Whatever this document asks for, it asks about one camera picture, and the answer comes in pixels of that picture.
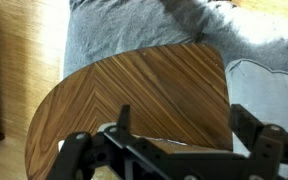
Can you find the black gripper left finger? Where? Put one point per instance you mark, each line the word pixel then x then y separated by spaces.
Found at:
pixel 118 134

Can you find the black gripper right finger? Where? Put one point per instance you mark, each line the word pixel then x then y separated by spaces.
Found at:
pixel 260 139

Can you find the light grey long pillow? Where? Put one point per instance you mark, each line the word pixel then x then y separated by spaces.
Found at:
pixel 260 90

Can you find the wooden oval side table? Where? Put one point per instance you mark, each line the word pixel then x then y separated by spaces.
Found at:
pixel 176 92

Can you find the grey bed blanket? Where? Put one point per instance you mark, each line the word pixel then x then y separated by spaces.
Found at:
pixel 101 28

